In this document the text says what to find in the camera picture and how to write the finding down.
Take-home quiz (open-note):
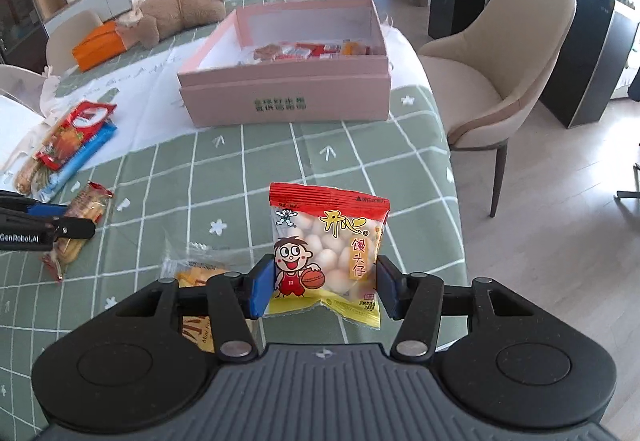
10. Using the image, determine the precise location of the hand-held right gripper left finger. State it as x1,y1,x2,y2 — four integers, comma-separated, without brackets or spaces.
116,252,277,361

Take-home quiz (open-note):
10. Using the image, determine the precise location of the clear rice cracker packet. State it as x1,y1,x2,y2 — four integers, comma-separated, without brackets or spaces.
41,181,115,283

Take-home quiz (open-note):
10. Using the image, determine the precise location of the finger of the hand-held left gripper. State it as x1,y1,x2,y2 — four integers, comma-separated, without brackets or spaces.
47,216,96,247
0,191,69,218

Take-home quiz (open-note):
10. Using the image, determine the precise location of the orange tissue box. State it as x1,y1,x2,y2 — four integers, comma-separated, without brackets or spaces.
72,21,126,72

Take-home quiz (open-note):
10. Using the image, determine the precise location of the blue white cracker packet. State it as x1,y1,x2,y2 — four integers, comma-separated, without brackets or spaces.
31,123,119,202

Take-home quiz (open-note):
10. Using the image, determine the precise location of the clear tan bread packet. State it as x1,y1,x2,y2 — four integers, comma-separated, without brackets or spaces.
15,153,49,196

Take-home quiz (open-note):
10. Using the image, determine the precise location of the red white snack packet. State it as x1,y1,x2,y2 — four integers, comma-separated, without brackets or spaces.
65,102,117,134

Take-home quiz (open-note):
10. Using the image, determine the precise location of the yellow snack packet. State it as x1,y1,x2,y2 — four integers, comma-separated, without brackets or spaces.
160,242,261,354

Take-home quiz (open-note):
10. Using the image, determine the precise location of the brown biscuit packet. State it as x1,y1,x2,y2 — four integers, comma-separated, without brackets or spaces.
252,43,283,62

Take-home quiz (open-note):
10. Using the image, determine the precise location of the cartoon ball biscuit packet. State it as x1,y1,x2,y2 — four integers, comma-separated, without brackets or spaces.
267,182,392,329

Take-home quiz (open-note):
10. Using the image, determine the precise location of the small orange snack packet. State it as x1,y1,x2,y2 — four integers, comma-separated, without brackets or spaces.
342,38,374,56

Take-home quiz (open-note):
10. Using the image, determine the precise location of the pink cardboard box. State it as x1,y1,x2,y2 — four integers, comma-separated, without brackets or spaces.
177,0,392,129

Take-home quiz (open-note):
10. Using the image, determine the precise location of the beige upholstered chair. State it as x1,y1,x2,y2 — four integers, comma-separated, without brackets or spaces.
417,0,578,218
46,11,104,74

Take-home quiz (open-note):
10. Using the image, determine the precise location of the brown teddy bear plush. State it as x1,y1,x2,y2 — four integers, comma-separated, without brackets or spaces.
117,0,233,49

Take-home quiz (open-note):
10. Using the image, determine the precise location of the white chair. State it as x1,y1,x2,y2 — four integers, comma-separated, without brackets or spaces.
0,63,51,118

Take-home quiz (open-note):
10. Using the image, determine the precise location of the green checked tablecloth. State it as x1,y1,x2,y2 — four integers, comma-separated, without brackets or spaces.
0,0,463,427

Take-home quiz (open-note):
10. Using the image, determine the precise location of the pale plastic bag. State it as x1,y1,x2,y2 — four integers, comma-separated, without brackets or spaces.
0,96,67,182

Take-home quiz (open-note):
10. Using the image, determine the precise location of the black tripod stand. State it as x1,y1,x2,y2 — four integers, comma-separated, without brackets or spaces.
615,161,640,202

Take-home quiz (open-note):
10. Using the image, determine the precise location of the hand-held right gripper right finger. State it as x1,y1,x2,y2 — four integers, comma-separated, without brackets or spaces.
375,253,533,361

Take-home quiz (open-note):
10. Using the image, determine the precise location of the red chicken leg packet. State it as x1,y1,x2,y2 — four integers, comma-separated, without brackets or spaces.
36,120,103,172

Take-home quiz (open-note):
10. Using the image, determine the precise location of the fish tank with black stand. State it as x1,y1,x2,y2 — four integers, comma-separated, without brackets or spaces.
492,0,640,130

